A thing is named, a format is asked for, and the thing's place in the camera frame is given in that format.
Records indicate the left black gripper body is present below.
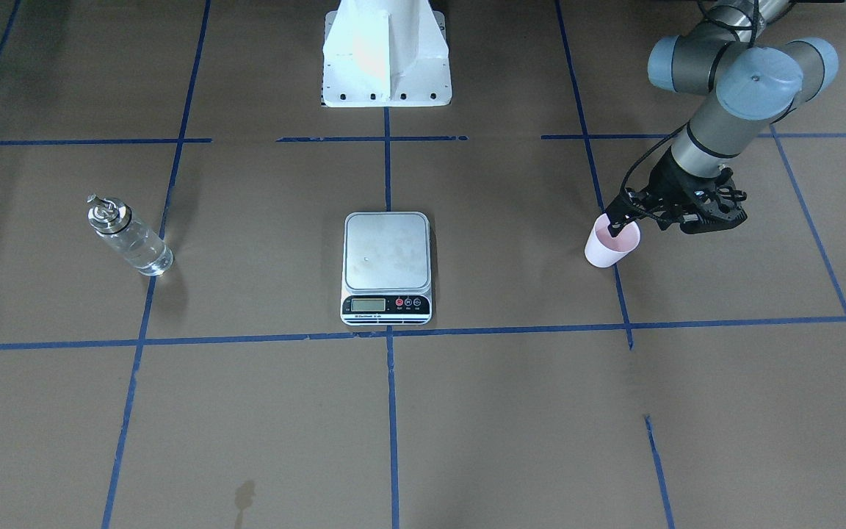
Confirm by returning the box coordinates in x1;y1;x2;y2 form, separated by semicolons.
626;151;748;230

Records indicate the pink paper cup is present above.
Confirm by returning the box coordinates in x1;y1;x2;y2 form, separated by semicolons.
584;214;641;268

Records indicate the glass sauce bottle steel cap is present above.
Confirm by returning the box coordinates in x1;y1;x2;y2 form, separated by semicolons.
87;194;174;276

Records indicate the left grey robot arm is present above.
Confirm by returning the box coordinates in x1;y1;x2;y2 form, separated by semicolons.
605;1;839;237

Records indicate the digital kitchen scale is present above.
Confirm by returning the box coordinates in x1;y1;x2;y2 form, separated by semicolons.
339;212;434;327

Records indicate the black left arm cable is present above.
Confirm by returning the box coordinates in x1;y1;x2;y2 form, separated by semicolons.
618;0;762;214

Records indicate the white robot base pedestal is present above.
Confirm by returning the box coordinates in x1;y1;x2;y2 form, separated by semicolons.
320;1;453;108

